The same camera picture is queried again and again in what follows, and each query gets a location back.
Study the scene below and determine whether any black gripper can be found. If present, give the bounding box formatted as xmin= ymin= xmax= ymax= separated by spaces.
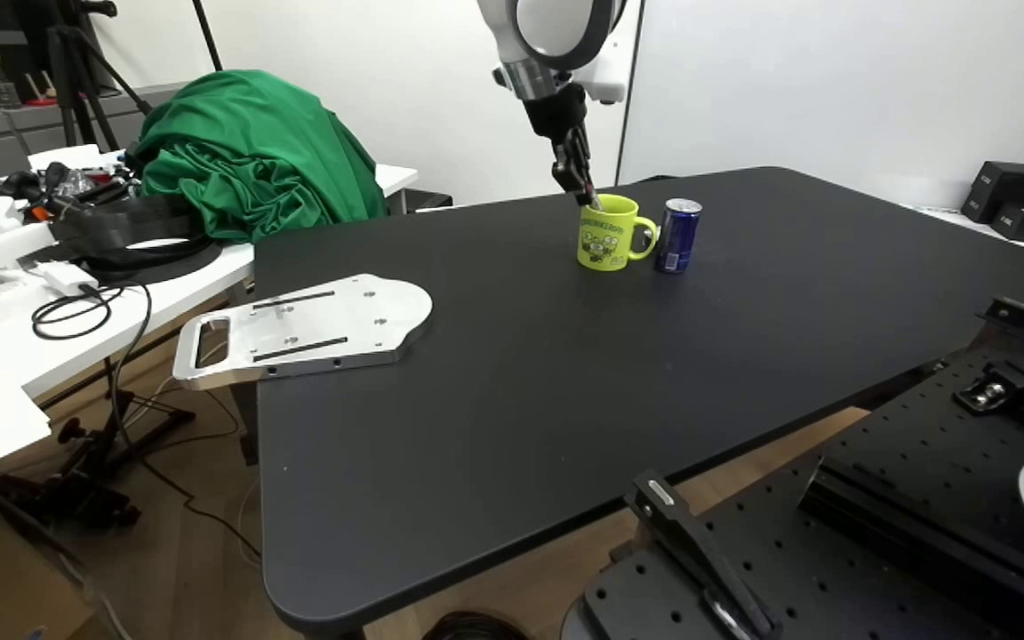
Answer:
xmin=519 ymin=84 xmax=600 ymax=209

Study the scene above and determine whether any yellow-green ceramic mug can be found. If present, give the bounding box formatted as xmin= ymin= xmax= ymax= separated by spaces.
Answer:
xmin=573 ymin=191 xmax=665 ymax=279

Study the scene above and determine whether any blue drink can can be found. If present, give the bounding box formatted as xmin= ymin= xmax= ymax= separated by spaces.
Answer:
xmin=655 ymin=194 xmax=709 ymax=282

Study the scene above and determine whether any silver metal mounting plate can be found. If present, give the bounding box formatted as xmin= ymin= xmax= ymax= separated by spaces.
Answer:
xmin=170 ymin=271 xmax=436 ymax=394

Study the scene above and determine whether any green cloth heap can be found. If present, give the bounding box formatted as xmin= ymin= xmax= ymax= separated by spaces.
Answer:
xmin=126 ymin=66 xmax=391 ymax=248

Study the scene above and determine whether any black clamp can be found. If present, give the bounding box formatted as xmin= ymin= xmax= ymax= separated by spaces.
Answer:
xmin=630 ymin=472 xmax=778 ymax=640

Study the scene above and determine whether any black box device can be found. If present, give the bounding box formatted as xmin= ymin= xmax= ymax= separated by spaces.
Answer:
xmin=959 ymin=121 xmax=1024 ymax=248

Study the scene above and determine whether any black perforated base board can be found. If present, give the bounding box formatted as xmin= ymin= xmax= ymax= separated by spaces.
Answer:
xmin=557 ymin=296 xmax=1024 ymax=640

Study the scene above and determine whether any black bag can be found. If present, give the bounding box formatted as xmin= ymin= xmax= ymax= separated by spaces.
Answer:
xmin=47 ymin=174 xmax=227 ymax=287

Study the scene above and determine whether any black tripod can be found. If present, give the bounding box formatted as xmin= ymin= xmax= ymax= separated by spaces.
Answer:
xmin=42 ymin=0 xmax=156 ymax=153

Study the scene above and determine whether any black floor stand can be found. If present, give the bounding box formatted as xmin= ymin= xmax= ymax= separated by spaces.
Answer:
xmin=0 ymin=388 xmax=198 ymax=533

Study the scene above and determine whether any white side table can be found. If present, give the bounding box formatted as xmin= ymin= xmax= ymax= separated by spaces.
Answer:
xmin=0 ymin=143 xmax=420 ymax=492

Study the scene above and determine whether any black rail block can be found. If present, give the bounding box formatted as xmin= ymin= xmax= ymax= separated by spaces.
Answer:
xmin=799 ymin=456 xmax=1024 ymax=621

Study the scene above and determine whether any black coiled cable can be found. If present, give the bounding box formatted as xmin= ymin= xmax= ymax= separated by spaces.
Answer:
xmin=29 ymin=282 xmax=156 ymax=347

